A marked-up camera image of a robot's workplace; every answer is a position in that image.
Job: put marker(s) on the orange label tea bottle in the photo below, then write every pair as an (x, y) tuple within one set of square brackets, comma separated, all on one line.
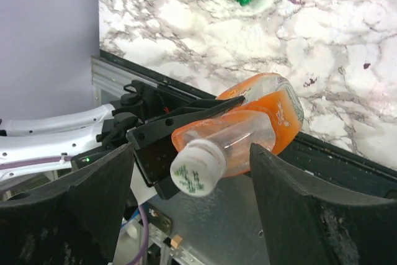
[(271, 115)]

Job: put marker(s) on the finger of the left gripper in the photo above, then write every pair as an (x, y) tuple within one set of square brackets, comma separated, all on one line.
[(153, 149)]

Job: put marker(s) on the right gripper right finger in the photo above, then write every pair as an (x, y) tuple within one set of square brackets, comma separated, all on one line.
[(307, 220)]

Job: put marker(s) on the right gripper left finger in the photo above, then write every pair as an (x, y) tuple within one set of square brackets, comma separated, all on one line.
[(75, 219)]

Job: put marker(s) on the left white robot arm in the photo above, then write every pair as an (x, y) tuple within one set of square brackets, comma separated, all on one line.
[(144, 115)]

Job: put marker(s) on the white bottle cap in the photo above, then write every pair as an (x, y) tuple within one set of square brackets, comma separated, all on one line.
[(198, 167)]

